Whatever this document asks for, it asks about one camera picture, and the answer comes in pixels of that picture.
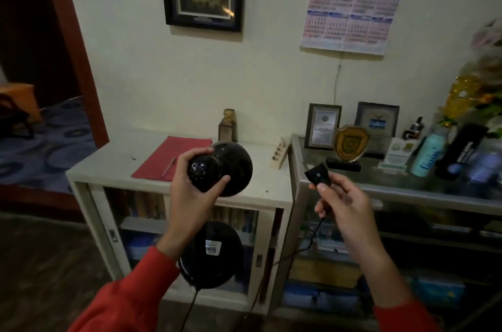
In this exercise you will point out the white card box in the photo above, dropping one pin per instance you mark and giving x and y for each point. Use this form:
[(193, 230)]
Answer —
[(398, 153)]

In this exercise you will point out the dark framed plaque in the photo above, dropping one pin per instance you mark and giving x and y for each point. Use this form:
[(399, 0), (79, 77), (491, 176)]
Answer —
[(377, 120)]

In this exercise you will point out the black bottle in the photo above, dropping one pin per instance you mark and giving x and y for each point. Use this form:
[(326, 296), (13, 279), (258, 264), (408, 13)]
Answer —
[(459, 151)]

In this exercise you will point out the person's right thumb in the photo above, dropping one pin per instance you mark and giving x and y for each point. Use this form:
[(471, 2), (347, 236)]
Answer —
[(322, 189)]

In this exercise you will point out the white wooden holder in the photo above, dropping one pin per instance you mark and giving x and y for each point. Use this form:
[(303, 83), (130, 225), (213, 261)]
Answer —
[(279, 153)]

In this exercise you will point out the teal bottle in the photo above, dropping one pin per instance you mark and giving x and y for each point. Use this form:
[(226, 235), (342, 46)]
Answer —
[(429, 153)]

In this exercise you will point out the blue patterned carpet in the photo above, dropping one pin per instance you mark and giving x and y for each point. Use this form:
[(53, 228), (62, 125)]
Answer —
[(47, 147)]

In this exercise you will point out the black desk lamp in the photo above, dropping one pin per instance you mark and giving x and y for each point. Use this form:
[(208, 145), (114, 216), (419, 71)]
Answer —
[(231, 167)]

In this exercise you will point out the small dark bottle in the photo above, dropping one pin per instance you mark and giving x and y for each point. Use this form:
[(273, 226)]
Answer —
[(415, 129)]

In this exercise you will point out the person's right forearm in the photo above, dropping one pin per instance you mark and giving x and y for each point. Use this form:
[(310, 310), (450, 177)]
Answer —
[(392, 288)]

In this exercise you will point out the orange wooden furniture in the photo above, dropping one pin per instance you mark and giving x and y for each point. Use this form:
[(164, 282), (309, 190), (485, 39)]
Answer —
[(19, 98)]

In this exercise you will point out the pen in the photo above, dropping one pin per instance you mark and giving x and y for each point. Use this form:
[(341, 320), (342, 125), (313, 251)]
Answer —
[(169, 167)]

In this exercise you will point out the brown door frame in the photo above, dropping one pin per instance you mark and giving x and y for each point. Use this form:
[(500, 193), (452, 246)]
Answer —
[(74, 49)]

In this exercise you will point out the row of books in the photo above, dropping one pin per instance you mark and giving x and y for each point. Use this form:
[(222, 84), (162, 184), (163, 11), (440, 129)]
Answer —
[(137, 204)]

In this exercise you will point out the glass display cabinet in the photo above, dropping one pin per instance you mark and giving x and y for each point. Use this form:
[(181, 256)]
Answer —
[(411, 233)]

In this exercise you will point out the red folder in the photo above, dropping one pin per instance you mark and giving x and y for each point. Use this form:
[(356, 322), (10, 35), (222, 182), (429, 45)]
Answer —
[(160, 159)]

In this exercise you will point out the person's right hand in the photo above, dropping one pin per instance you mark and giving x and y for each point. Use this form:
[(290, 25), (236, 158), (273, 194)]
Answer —
[(349, 214)]

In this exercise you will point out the black power plug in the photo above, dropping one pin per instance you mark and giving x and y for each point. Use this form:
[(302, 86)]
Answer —
[(317, 174)]

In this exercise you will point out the wrapped flower bouquet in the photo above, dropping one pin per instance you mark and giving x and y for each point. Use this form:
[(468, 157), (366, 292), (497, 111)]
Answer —
[(476, 84)]

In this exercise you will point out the paper wall calendar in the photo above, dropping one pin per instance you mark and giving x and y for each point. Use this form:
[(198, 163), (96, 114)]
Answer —
[(353, 6)]

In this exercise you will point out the person's left hand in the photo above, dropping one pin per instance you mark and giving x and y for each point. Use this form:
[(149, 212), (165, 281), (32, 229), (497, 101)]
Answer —
[(188, 202)]

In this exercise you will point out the dark framed certificate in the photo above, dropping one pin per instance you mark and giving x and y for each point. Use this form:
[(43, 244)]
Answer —
[(322, 125)]

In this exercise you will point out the person's left thumb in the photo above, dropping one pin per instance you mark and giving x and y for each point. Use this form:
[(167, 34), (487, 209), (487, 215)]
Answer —
[(219, 187)]

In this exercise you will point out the person's left forearm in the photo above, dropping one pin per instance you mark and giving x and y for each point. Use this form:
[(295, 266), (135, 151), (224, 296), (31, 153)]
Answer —
[(133, 288)]

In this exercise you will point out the small gold trophy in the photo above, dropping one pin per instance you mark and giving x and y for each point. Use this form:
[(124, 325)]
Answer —
[(228, 125)]

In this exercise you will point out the gold shield trophy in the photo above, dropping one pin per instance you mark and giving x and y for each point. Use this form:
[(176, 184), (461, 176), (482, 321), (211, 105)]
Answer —
[(350, 143)]

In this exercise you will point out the white cabinet with sliding doors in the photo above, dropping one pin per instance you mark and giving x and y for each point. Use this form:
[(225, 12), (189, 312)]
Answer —
[(117, 163)]

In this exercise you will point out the clear plastic bottle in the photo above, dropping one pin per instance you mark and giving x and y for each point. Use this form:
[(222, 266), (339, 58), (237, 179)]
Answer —
[(486, 167)]

